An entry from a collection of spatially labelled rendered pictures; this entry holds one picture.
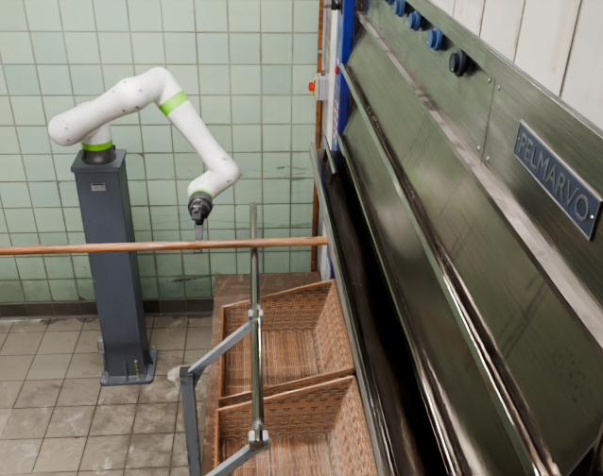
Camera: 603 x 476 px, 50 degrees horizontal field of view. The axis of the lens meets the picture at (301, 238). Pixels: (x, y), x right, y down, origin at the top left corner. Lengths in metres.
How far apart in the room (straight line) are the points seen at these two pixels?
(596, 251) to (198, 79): 2.72
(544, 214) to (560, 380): 0.21
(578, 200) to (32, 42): 2.91
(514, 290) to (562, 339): 0.14
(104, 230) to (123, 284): 0.30
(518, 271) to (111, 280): 2.44
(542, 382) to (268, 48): 2.60
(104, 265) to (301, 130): 1.19
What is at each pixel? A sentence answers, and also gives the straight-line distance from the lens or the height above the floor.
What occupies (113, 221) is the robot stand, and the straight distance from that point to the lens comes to 3.02.
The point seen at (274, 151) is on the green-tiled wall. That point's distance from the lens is 3.44.
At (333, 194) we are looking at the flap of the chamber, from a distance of 2.11.
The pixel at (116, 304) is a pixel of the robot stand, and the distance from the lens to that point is 3.26.
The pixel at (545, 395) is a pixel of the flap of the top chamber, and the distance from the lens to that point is 0.88.
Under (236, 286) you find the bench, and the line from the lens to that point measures 3.12.
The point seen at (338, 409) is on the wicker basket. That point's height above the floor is 0.71.
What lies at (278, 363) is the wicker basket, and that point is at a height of 0.59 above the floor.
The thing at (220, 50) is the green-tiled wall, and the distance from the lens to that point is 3.27.
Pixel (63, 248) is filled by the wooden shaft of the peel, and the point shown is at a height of 1.20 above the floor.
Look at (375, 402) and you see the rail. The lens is 1.31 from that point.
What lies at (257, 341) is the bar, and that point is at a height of 1.17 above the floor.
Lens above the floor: 2.34
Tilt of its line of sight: 30 degrees down
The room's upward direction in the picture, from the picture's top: 1 degrees clockwise
